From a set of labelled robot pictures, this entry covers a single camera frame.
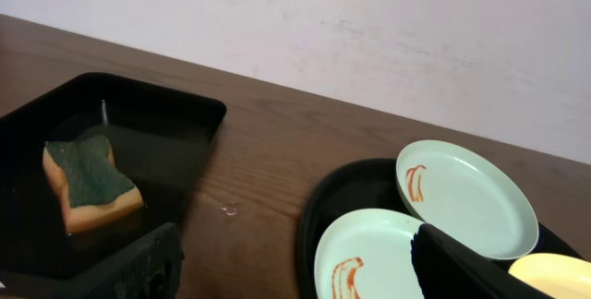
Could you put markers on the yellow plate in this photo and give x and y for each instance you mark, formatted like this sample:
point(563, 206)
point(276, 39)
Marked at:
point(555, 275)

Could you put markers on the mint plate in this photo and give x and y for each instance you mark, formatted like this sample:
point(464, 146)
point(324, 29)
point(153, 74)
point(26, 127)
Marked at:
point(467, 197)
point(366, 254)

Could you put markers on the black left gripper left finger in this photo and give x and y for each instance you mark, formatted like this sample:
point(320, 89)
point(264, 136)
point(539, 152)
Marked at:
point(150, 267)

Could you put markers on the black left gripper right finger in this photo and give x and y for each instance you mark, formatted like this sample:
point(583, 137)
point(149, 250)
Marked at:
point(446, 268)

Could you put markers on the black round tray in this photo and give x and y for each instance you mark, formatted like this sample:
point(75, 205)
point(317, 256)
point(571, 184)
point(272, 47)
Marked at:
point(366, 184)

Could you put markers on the orange green scrub sponge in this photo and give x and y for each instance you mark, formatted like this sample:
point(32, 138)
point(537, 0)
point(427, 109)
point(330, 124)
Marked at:
point(91, 190)

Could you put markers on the black rectangular water tray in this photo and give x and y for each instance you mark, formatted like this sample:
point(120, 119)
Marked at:
point(161, 139)

